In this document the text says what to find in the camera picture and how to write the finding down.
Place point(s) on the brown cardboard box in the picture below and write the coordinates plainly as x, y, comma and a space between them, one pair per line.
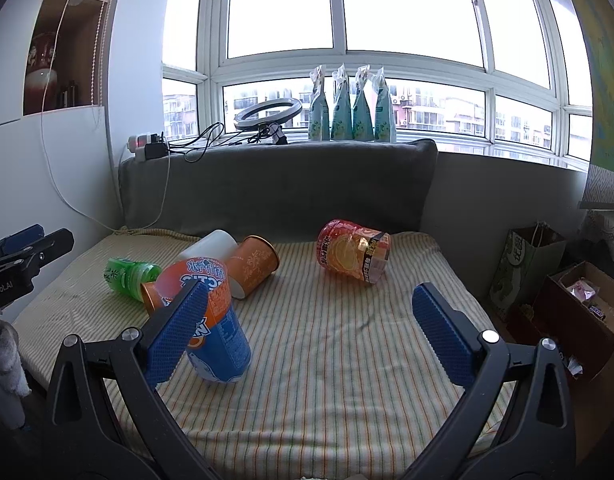
562, 330

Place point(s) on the grey patterned cloth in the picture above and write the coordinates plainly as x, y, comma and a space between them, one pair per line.
607, 185

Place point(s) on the white cup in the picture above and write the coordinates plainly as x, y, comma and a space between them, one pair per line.
209, 247

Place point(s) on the white lace cloth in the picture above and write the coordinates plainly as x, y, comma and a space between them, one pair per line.
612, 240

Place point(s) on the grey backrest cushion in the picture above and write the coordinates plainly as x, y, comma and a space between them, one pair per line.
287, 190

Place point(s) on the orange paper cup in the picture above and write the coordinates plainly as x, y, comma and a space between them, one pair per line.
154, 297
254, 262

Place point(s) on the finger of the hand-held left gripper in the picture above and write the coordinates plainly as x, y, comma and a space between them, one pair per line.
22, 236
54, 241

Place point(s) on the person's left forearm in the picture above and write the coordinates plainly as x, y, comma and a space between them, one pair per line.
4, 360

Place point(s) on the red orange-print cup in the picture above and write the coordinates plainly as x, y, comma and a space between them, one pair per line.
349, 252

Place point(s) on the striped blanket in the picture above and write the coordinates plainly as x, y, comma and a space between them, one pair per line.
332, 375

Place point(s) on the teal refill pouch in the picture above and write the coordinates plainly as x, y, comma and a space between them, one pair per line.
363, 115
384, 117
341, 115
318, 115

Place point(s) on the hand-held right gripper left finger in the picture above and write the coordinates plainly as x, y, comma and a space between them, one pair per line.
176, 332

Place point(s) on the pink packet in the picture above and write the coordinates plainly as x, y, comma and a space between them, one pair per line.
581, 291

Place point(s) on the blue and orange cup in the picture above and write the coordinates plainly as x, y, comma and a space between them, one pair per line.
227, 345

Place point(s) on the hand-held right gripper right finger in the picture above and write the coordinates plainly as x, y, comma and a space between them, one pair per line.
441, 336

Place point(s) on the wooden wall shelf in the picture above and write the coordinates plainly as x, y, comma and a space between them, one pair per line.
82, 50

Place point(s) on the black charger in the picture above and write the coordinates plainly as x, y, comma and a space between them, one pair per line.
156, 151

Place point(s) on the white window frame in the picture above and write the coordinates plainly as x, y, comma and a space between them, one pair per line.
342, 62

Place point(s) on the green paper bag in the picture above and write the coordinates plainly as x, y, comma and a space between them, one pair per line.
522, 270

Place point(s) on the red and white vase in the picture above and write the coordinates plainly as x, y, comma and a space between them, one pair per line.
39, 85

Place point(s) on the white power strip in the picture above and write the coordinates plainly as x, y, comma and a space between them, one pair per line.
137, 142

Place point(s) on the dark snack packet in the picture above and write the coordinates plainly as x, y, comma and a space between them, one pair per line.
598, 312

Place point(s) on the green plastic bottle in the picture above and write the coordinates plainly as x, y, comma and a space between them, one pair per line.
129, 277

